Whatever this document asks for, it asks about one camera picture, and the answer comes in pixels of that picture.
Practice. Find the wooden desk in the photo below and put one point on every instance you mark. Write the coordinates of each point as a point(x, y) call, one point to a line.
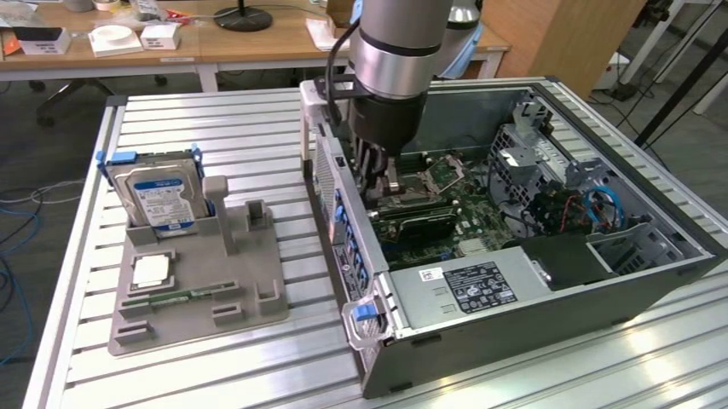
point(74, 60)

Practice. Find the NVIDIA graphics card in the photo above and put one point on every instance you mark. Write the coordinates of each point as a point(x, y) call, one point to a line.
point(426, 228)

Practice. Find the cardboard box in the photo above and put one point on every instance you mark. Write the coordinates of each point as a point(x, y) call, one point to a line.
point(340, 13)

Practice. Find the orange box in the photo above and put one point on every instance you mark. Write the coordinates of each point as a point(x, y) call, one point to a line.
point(8, 47)

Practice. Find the silver chipset heat sink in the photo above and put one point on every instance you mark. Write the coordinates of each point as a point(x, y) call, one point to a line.
point(471, 246)

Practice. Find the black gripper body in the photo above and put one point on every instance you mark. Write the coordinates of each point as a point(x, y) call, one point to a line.
point(386, 119)

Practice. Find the white floor unit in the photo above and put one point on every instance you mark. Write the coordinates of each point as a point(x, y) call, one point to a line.
point(617, 74)

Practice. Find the metal socket cover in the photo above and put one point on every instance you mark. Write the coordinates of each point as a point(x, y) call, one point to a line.
point(447, 170)

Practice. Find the black lamp base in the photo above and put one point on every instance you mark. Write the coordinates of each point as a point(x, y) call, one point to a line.
point(243, 21)

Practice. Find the white paper stack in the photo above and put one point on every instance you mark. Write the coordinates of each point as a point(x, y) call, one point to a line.
point(321, 36)

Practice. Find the white box with black top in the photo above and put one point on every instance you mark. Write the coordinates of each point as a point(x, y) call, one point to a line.
point(43, 44)

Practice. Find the blue case latch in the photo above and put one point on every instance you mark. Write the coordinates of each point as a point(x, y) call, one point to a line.
point(365, 314)

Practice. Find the wooden cabinet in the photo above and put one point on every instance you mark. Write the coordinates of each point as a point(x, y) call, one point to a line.
point(569, 42)

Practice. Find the silver CPU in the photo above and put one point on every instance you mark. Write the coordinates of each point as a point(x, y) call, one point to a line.
point(151, 272)

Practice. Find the CPU socket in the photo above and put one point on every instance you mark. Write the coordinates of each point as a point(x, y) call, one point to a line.
point(421, 189)

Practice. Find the green RAM stick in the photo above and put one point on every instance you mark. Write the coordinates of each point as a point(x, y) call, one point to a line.
point(170, 298)

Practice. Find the black plastic shroud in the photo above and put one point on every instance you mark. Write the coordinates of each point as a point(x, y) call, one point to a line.
point(563, 260)

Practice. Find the black floor adapter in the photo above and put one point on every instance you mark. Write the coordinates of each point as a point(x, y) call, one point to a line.
point(626, 91)

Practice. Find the grey power supply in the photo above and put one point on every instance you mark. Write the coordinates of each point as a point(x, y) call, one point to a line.
point(421, 294)

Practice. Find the hard disk with blue caddy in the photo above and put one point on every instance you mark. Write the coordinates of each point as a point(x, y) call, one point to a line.
point(159, 200)

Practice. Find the white labelled box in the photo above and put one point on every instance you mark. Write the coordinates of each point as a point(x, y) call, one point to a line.
point(159, 38)

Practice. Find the open PC case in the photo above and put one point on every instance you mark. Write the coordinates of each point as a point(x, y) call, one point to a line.
point(512, 341)

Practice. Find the grey cup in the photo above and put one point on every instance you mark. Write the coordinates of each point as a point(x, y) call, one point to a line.
point(78, 5)

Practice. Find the metal drive cage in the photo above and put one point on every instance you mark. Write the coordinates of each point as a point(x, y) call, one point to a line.
point(638, 251)

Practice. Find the perforated metal disk bay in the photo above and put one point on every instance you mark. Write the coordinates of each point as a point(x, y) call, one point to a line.
point(509, 179)

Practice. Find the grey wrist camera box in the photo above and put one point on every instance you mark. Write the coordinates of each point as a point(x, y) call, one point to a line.
point(312, 91)

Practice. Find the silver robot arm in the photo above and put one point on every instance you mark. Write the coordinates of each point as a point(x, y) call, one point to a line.
point(393, 51)

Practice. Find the installed RAM stick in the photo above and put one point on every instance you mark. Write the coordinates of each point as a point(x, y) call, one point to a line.
point(421, 209)

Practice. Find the green motherboard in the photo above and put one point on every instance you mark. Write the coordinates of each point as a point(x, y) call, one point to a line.
point(484, 213)

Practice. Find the grey parts rack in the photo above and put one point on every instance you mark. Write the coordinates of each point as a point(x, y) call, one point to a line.
point(199, 264)

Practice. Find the black pole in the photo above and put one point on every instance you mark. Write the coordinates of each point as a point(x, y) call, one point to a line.
point(683, 93)

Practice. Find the white square dispenser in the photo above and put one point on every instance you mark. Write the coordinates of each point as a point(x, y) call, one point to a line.
point(117, 40)

